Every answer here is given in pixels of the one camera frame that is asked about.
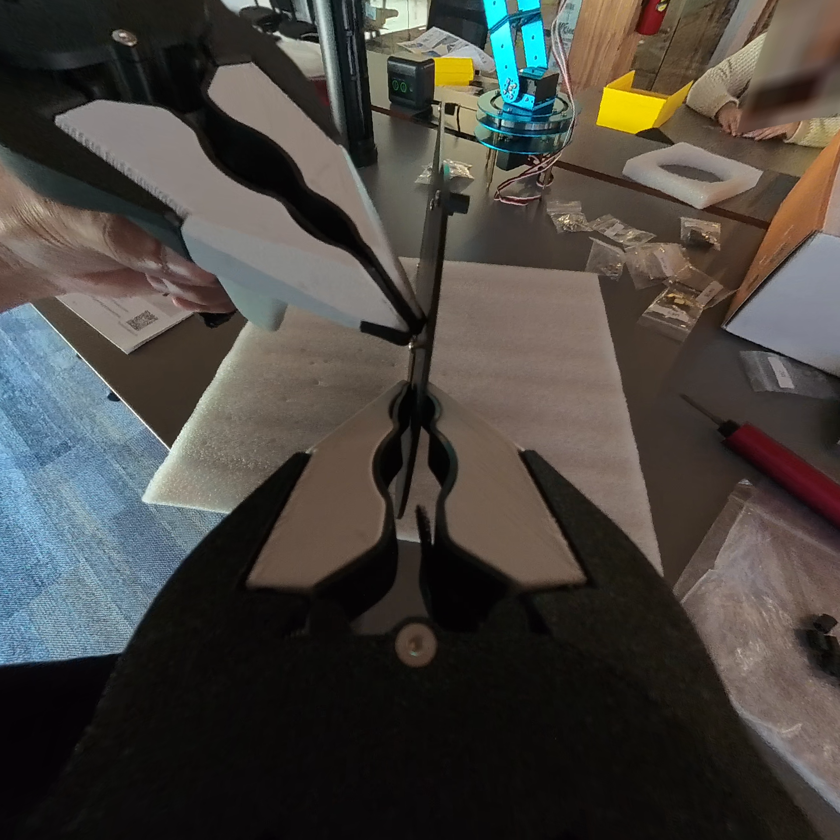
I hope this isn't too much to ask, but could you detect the small bag with silver nuts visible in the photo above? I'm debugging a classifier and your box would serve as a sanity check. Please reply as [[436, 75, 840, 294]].
[[586, 238, 626, 280]]

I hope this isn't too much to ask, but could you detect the large clear plastic bag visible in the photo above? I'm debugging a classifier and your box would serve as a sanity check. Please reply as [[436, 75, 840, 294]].
[[675, 479, 840, 788]]

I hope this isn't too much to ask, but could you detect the small white foam piece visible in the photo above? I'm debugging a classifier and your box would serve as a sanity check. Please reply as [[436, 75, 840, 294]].
[[622, 141, 763, 210]]

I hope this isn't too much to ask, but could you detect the person's left hand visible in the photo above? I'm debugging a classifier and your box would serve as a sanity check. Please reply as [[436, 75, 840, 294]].
[[0, 169, 235, 316]]

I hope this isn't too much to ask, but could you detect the tall black cylinder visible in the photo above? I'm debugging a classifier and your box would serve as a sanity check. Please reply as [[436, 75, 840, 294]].
[[311, 0, 376, 168]]

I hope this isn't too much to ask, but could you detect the open yellow plastic bin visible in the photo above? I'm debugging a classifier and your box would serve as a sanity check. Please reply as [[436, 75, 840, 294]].
[[597, 71, 695, 135]]

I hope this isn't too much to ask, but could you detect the wooden column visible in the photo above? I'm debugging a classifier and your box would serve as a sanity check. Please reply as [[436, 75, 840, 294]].
[[571, 0, 647, 93]]

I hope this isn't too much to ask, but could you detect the small black box device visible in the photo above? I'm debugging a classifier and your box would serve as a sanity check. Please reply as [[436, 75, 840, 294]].
[[386, 56, 437, 109]]

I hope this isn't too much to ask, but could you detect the white foam sheet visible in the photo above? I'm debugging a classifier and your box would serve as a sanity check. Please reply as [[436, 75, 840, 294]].
[[143, 257, 664, 578]]

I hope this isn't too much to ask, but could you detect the small grey labelled bag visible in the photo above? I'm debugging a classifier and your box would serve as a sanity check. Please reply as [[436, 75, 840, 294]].
[[739, 351, 837, 400]]

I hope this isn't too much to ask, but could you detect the small bag with brass parts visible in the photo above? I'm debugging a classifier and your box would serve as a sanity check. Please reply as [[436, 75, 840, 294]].
[[638, 285, 706, 341]]

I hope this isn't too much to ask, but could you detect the open instruction booklet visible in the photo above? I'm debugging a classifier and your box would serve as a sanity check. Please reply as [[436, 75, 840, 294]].
[[56, 292, 198, 355]]

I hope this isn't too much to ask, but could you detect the printed paper leaflet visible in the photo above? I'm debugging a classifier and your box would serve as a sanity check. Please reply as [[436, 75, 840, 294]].
[[399, 26, 496, 67]]

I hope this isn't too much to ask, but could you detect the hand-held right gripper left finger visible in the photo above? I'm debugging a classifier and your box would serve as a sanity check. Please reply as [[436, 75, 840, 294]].
[[244, 379, 414, 619]]

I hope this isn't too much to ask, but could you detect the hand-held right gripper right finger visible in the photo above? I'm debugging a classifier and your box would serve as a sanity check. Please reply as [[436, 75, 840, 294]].
[[420, 384, 590, 623]]

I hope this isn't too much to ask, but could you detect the small cardboard box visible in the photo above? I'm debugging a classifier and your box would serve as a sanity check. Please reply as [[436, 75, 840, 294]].
[[722, 128, 840, 375]]

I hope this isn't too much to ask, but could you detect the small bag with black parts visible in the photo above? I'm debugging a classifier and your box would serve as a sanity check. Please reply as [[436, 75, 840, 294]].
[[415, 161, 475, 188]]

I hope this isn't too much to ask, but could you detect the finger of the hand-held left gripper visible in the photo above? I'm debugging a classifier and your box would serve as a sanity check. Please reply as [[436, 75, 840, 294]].
[[54, 98, 412, 343], [205, 61, 429, 324]]

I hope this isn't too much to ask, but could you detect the dark grey desk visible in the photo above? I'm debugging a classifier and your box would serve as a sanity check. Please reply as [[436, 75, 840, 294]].
[[33, 49, 840, 840]]

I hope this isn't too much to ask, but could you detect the red white servo cable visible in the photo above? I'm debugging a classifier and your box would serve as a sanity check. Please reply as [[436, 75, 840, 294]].
[[493, 154, 559, 206]]

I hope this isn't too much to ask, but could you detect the person's black clothing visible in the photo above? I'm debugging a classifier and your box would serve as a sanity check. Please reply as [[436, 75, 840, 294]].
[[0, 653, 119, 840]]

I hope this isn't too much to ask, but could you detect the red handled screwdriver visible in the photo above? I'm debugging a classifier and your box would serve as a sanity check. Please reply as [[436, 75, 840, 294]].
[[681, 394, 840, 526]]

